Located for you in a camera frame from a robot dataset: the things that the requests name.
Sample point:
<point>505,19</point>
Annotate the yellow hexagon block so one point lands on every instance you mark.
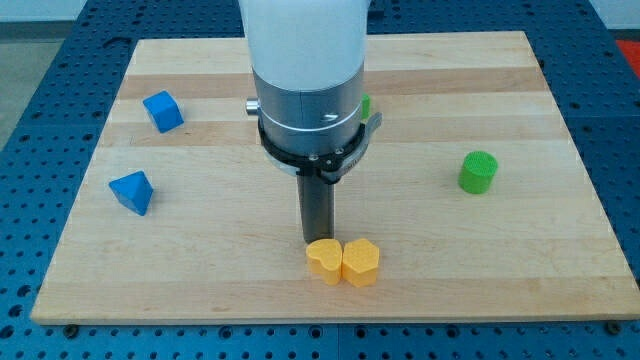
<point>360,262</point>

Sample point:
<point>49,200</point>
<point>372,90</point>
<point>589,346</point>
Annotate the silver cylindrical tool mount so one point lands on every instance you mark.
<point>315,132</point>

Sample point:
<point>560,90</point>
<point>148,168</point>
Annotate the blue triangular block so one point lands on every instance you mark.
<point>133,191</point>

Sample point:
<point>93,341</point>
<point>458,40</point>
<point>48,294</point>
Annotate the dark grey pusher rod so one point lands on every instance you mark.
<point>316,199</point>

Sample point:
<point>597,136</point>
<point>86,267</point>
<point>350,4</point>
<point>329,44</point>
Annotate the yellow heart block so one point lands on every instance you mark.
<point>324,258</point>

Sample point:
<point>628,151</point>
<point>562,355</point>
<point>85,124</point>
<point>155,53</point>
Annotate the green cylinder block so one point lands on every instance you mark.
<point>477,172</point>

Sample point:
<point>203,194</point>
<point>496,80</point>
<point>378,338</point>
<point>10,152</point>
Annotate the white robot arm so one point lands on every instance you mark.
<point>307,60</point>

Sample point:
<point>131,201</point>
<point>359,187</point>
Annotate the green block behind arm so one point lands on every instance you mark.
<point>365,106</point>

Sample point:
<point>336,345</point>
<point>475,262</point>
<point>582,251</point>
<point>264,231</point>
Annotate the blue cube block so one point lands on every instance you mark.
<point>163,111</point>

